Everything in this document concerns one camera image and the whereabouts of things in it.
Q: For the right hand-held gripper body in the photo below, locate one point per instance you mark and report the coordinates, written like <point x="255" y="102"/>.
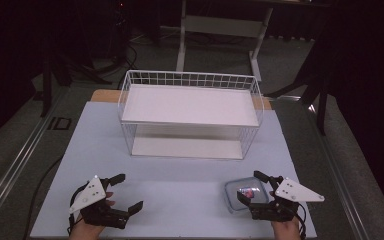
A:
<point x="296" y="192"/>

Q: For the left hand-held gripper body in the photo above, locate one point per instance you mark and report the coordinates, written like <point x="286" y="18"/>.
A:
<point x="88" y="195"/>

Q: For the pale grey table mat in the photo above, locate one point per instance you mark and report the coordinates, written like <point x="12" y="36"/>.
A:
<point x="166" y="186"/>

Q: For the dark stand legs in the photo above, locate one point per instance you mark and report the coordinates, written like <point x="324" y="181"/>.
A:
<point x="313" y="90"/>
<point x="51" y="76"/>

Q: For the person's left hand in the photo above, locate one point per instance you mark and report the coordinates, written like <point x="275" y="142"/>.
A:
<point x="85" y="231"/>

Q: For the black floor socket plate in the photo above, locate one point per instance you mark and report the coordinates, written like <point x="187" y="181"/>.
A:
<point x="60" y="123"/>

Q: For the metal floor rail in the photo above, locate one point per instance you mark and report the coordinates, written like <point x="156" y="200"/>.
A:
<point x="340" y="173"/>
<point x="16" y="163"/>

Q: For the white metal table frame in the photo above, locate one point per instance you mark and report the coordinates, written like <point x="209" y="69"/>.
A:
<point x="220" y="26"/>

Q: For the person's right hand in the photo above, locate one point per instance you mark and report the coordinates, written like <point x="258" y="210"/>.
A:
<point x="286" y="230"/>

